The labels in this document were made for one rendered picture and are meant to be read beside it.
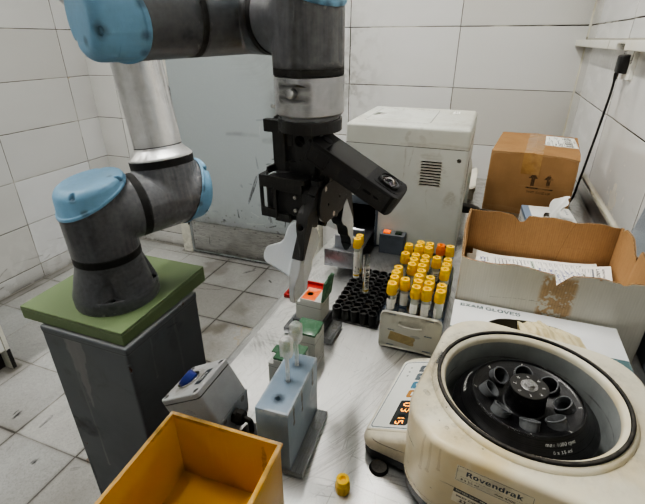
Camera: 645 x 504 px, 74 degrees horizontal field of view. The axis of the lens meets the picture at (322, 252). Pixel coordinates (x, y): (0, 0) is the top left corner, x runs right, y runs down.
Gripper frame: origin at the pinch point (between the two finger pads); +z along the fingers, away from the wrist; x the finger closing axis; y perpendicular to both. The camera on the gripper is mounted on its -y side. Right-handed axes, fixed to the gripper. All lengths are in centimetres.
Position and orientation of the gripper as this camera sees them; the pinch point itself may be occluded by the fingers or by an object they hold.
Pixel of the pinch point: (327, 275)
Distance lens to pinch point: 55.9
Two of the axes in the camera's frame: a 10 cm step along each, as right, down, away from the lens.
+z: 0.1, 8.8, 4.8
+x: -4.6, 4.3, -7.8
